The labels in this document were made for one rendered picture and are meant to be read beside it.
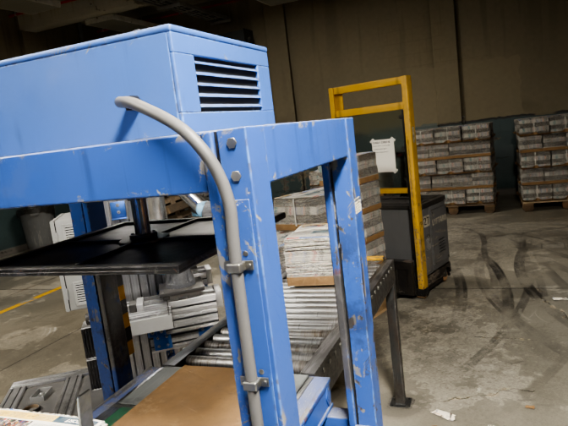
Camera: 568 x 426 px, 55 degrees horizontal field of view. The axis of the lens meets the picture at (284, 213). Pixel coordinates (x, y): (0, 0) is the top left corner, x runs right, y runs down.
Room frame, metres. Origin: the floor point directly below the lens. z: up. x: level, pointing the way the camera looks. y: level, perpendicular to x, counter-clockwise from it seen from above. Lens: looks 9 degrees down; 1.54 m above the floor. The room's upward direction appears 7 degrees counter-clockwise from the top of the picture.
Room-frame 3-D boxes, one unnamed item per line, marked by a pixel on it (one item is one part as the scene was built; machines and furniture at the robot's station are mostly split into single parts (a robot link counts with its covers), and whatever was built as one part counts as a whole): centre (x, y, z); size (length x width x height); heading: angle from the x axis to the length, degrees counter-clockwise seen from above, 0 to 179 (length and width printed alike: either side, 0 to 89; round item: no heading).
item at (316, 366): (2.19, -0.27, 0.74); 1.34 x 0.05 x 0.12; 158
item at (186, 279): (2.73, 0.57, 0.87); 0.15 x 0.15 x 0.10
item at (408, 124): (4.44, -1.08, 0.97); 0.09 x 0.09 x 1.75; 50
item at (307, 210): (3.87, -0.16, 0.95); 0.38 x 0.29 x 0.23; 52
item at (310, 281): (2.54, -0.14, 0.83); 0.29 x 0.16 x 0.04; 73
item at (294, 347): (1.86, 0.14, 0.78); 0.47 x 0.05 x 0.05; 68
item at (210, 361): (1.74, 0.19, 0.78); 0.47 x 0.05 x 0.05; 68
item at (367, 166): (4.32, -0.55, 0.65); 0.39 x 0.30 x 1.29; 50
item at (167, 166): (1.34, 0.35, 1.50); 0.94 x 0.68 x 0.10; 68
